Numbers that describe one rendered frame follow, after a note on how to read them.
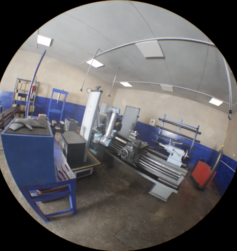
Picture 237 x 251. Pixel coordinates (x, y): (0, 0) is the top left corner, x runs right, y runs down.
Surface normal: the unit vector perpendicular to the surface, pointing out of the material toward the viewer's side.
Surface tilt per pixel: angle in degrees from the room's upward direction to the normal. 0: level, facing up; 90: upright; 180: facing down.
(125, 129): 90
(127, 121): 90
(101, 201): 0
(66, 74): 90
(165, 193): 90
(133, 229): 0
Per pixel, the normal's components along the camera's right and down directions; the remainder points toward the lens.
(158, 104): -0.61, -0.07
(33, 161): 0.74, 0.30
